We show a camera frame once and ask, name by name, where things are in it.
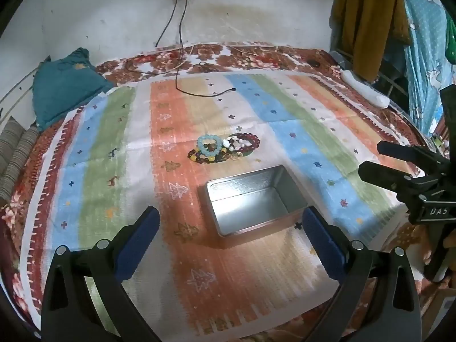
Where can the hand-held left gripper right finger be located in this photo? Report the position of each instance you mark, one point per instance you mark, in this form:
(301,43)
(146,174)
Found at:
(322,245)

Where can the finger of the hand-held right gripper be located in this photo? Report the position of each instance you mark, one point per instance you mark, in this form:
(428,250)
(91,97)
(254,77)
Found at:
(406,151)
(388,176)

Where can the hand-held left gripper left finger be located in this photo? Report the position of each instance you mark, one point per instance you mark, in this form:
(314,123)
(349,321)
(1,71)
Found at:
(139,245)

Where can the rectangular metal tin box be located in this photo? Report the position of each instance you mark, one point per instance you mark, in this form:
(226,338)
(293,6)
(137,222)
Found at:
(256,203)

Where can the white oblong object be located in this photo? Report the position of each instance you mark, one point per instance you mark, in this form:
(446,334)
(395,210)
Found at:
(367,91)

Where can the striped printed mat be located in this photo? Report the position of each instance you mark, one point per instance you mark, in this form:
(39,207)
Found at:
(117,156)

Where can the blue dotted curtain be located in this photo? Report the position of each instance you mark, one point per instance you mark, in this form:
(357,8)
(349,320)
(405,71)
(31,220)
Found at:
(424,50)

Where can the green cloth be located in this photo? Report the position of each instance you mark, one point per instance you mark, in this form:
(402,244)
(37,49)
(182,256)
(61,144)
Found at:
(451,42)

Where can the small black round object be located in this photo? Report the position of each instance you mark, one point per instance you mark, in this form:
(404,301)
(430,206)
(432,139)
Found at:
(314,63)

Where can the mustard hanging garment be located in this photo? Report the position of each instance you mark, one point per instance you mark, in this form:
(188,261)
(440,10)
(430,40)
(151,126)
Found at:
(367,17)

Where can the striped grey cushion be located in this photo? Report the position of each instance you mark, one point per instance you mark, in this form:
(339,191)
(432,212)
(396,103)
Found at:
(17,153)

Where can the teal cloth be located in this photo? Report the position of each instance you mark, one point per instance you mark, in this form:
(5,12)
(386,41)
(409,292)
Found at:
(67,85)

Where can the brown floral blanket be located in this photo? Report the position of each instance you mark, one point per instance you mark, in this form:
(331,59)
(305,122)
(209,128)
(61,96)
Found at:
(213,55)

